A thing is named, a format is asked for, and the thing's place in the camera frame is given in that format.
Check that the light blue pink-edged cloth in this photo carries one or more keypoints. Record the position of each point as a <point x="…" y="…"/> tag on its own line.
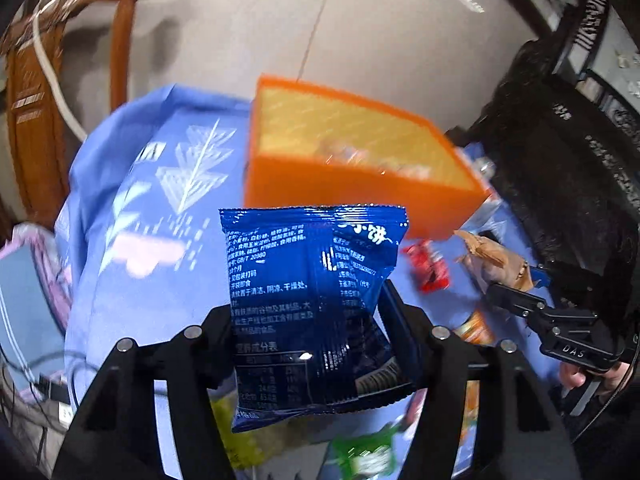
<point x="25" y="285"/>

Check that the dark carved wooden furniture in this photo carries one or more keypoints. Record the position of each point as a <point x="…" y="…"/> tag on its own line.
<point x="575" y="185"/>

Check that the carved wooden chair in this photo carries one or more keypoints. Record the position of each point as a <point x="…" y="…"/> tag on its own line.
<point x="30" y="125"/>

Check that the blue printed tablecloth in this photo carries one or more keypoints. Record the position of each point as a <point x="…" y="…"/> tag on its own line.
<point x="125" y="220"/>

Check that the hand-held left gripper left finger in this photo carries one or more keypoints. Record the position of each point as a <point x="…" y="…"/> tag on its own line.
<point x="220" y="350"/>

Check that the blue biscuit packet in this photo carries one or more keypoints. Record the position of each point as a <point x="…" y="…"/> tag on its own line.
<point x="310" y="310"/>

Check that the orange cardboard box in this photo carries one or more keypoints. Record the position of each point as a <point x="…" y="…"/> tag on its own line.
<point x="325" y="195"/>

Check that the red white-label snack packet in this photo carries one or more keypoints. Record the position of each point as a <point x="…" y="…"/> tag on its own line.
<point x="427" y="267"/>

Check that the person's right forearm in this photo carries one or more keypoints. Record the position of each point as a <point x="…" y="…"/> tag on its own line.
<point x="617" y="420"/>

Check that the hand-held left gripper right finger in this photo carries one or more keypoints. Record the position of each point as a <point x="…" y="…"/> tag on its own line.
<point x="407" y="340"/>

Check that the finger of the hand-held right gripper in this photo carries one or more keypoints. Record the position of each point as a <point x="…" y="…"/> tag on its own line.
<point x="575" y="280"/>
<point x="515" y="300"/>

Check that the person's right hand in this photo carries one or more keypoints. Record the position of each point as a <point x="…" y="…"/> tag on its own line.
<point x="572" y="377"/>

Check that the framed picture behind furniture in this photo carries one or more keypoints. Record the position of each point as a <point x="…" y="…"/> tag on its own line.
<point x="622" y="55"/>

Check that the black power adapter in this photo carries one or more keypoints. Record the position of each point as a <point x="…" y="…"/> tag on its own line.
<point x="52" y="391"/>

